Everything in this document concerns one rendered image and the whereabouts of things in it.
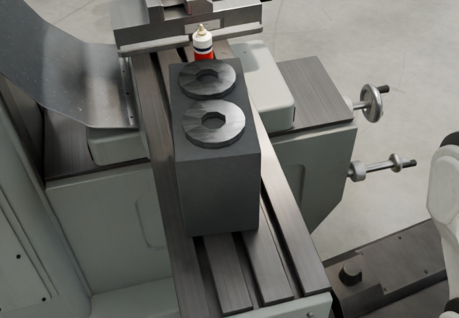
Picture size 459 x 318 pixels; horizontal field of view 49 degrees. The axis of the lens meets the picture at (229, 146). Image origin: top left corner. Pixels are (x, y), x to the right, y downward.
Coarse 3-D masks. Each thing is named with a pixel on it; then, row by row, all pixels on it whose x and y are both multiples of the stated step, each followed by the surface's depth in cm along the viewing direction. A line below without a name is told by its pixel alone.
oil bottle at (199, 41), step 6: (198, 30) 106; (204, 30) 106; (198, 36) 106; (204, 36) 106; (210, 36) 106; (198, 42) 106; (204, 42) 106; (210, 42) 107; (198, 48) 107; (204, 48) 107; (210, 48) 108; (198, 54) 108; (204, 54) 108; (210, 54) 109
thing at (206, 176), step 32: (192, 64) 81; (224, 64) 81; (192, 96) 77; (224, 96) 77; (192, 128) 71; (224, 128) 71; (192, 160) 69; (224, 160) 70; (256, 160) 70; (192, 192) 74; (224, 192) 75; (256, 192) 76; (192, 224) 79; (224, 224) 80; (256, 224) 82
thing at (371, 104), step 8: (368, 88) 145; (376, 88) 143; (384, 88) 144; (344, 96) 145; (360, 96) 151; (368, 96) 148; (376, 96) 142; (352, 104) 146; (360, 104) 146; (368, 104) 146; (376, 104) 142; (352, 112) 143; (368, 112) 149; (376, 112) 143; (368, 120) 149; (376, 120) 145
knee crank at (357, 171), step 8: (360, 160) 145; (392, 160) 146; (400, 160) 145; (408, 160) 147; (352, 168) 144; (360, 168) 143; (368, 168) 145; (376, 168) 145; (384, 168) 146; (392, 168) 148; (400, 168) 145; (352, 176) 145; (360, 176) 143
